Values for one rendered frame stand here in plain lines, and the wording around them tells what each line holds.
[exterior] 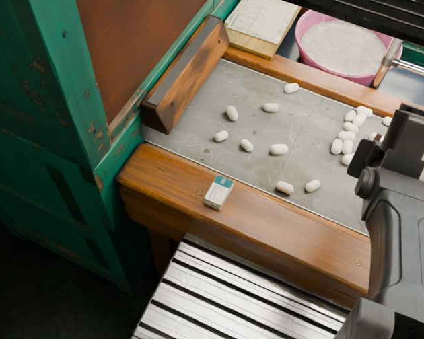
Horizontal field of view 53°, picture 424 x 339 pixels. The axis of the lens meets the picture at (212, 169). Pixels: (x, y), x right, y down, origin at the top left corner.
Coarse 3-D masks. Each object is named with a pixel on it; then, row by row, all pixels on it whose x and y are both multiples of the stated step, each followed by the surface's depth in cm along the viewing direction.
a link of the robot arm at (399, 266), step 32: (384, 192) 50; (416, 192) 51; (384, 224) 47; (416, 224) 46; (384, 256) 43; (416, 256) 42; (384, 288) 39; (416, 288) 39; (352, 320) 37; (384, 320) 35; (416, 320) 36
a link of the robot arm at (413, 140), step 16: (400, 112) 58; (400, 128) 57; (416, 128) 55; (384, 144) 59; (400, 144) 56; (416, 144) 55; (384, 160) 57; (400, 160) 56; (416, 160) 56; (368, 176) 54; (416, 176) 56; (368, 192) 54
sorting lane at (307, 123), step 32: (224, 64) 104; (224, 96) 99; (256, 96) 99; (288, 96) 100; (320, 96) 100; (192, 128) 93; (224, 128) 94; (256, 128) 94; (288, 128) 94; (320, 128) 95; (384, 128) 96; (192, 160) 89; (224, 160) 89; (256, 160) 90; (288, 160) 90; (320, 160) 90; (320, 192) 86; (352, 192) 86; (352, 224) 83
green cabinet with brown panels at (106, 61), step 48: (0, 0) 48; (48, 0) 48; (96, 0) 58; (144, 0) 70; (192, 0) 89; (0, 48) 59; (48, 48) 51; (96, 48) 63; (144, 48) 77; (0, 96) 72; (48, 96) 61; (96, 96) 66; (144, 96) 82; (48, 144) 75; (96, 144) 72
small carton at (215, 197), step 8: (216, 176) 82; (216, 184) 81; (224, 184) 81; (232, 184) 82; (208, 192) 80; (216, 192) 80; (224, 192) 80; (208, 200) 79; (216, 200) 79; (224, 200) 80; (216, 208) 80
